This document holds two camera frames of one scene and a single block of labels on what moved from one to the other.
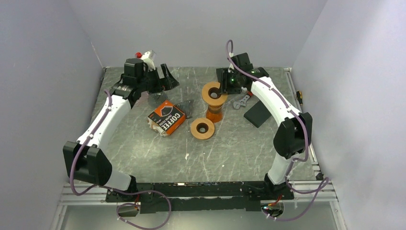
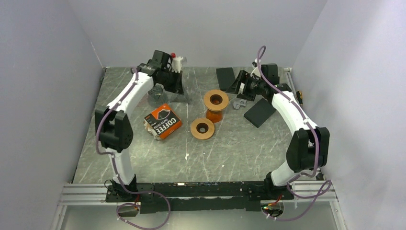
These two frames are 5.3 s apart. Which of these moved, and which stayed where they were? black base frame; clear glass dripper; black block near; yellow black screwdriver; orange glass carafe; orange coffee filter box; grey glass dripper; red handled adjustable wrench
Moved: orange coffee filter box; clear glass dripper
Stayed: grey glass dripper; orange glass carafe; black base frame; yellow black screwdriver; red handled adjustable wrench; black block near
